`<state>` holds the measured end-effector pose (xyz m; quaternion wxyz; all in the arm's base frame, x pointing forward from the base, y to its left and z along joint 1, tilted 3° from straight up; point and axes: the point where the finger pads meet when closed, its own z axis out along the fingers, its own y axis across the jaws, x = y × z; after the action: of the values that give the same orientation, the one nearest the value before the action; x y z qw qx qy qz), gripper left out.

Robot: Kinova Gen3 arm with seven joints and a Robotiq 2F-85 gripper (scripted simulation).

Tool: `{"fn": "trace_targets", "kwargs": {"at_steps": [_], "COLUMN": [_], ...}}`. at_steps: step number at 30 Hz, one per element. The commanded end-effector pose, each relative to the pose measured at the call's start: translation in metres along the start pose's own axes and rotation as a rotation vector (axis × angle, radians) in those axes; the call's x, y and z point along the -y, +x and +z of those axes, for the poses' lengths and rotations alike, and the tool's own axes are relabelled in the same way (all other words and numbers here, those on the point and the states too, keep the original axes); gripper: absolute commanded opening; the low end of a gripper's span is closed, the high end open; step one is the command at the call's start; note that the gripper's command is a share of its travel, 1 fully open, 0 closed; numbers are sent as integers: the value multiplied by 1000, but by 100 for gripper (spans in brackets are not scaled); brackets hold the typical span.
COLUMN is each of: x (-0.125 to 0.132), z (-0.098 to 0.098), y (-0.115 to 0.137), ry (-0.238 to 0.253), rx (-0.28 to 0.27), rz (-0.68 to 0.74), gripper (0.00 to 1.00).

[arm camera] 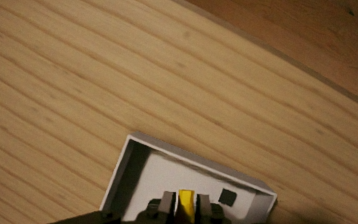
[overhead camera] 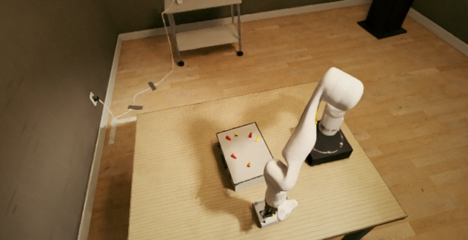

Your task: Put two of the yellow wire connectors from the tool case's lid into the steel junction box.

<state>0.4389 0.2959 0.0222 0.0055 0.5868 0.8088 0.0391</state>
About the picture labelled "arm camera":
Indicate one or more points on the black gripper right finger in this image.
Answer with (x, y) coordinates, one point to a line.
(209, 213)

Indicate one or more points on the yellow wire connector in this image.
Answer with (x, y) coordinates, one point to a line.
(185, 209)

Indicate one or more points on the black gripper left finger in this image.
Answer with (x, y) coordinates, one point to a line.
(151, 215)

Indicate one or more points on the open grey square box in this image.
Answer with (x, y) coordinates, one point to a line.
(143, 173)

